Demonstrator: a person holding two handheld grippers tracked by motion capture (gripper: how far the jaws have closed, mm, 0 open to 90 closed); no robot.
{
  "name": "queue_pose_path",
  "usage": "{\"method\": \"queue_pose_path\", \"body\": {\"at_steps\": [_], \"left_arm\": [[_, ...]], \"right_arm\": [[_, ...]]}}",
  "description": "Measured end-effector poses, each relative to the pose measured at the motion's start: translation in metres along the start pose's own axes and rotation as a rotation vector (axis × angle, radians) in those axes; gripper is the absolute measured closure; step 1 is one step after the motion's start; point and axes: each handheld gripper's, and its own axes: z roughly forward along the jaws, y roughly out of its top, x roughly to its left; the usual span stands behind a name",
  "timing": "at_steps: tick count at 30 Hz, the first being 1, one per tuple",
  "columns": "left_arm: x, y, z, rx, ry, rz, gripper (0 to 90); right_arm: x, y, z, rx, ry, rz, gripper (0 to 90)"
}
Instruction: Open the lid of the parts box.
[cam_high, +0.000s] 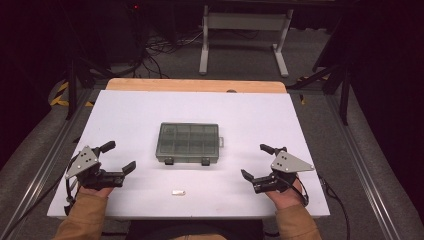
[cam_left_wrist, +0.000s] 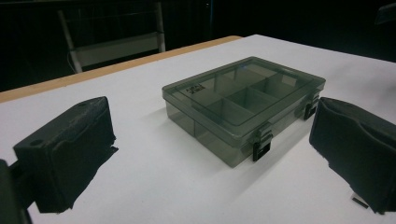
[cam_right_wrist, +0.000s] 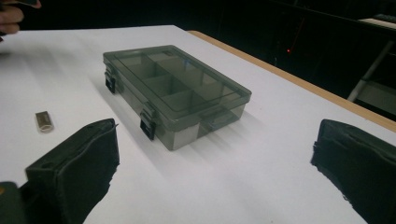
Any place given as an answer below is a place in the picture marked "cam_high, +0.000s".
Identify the wooden table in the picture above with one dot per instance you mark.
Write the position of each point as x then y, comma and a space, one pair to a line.
193, 85

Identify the person's left hand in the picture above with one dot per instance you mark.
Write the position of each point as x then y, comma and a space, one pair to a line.
96, 193

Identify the white metal stand frame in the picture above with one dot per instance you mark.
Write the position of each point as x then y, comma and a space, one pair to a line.
246, 21

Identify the small white rectangular piece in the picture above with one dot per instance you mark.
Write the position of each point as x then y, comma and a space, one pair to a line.
178, 192

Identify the aluminium floor rail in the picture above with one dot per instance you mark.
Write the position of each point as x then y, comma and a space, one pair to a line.
366, 173
40, 173

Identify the grey plastic compartment box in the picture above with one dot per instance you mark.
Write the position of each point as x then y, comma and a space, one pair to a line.
188, 143

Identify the person's right hand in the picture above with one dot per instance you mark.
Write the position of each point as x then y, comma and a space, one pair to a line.
286, 199

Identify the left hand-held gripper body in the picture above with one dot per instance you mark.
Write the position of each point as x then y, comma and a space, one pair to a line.
87, 173

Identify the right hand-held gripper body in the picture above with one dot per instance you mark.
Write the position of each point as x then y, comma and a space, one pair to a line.
286, 163

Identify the yellow black hazard tape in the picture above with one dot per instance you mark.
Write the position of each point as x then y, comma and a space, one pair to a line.
59, 96

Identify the white board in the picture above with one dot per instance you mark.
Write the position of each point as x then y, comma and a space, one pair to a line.
200, 106

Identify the black tripod stand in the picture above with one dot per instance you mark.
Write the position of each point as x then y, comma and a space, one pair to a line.
71, 90
345, 96

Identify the person's dark lap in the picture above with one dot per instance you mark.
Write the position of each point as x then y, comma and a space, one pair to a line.
196, 230

